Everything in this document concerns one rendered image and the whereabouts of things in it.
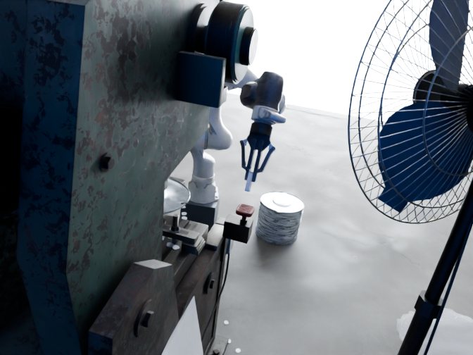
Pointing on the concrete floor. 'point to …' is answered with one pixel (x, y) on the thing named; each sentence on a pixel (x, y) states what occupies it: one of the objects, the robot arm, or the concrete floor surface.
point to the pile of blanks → (277, 225)
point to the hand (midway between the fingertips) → (249, 181)
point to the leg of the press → (161, 305)
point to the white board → (186, 334)
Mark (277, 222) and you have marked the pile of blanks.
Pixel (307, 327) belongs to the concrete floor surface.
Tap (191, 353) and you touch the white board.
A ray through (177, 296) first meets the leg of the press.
